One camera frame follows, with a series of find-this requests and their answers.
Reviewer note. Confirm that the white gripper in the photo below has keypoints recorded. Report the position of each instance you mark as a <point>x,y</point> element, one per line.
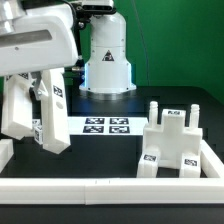
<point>39,42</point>

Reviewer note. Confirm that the white chair side frame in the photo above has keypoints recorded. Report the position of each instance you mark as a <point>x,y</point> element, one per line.
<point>20,107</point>

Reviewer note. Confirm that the white chair seat block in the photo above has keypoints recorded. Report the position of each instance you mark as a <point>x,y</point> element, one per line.
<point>170,139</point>

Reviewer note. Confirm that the white cube nut with tag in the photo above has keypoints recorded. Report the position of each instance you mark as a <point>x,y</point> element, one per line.
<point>36,122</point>

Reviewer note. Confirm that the small white cube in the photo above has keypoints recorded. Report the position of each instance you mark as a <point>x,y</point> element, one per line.
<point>38,135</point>

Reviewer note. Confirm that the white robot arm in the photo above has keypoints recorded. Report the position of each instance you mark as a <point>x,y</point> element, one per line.
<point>106,42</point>

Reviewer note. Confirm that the white flat chair panel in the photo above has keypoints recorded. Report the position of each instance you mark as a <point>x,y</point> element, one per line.
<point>106,125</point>

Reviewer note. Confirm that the white border fence frame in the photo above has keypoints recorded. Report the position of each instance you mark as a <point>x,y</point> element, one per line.
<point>209,189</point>

